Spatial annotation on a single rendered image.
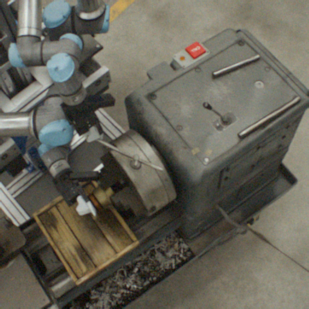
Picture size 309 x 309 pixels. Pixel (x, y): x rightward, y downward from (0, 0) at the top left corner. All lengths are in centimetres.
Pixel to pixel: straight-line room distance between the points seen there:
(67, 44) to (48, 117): 28
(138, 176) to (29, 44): 58
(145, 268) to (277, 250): 97
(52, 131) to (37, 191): 130
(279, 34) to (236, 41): 173
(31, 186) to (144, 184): 130
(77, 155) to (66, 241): 99
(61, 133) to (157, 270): 89
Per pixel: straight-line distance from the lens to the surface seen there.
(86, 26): 191
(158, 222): 200
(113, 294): 223
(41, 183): 288
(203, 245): 231
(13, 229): 193
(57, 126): 160
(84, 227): 201
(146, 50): 352
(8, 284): 194
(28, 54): 150
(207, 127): 173
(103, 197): 179
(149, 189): 171
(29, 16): 154
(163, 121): 174
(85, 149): 291
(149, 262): 224
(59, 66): 138
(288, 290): 288
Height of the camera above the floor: 277
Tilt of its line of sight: 64 degrees down
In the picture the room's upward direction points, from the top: 5 degrees counter-clockwise
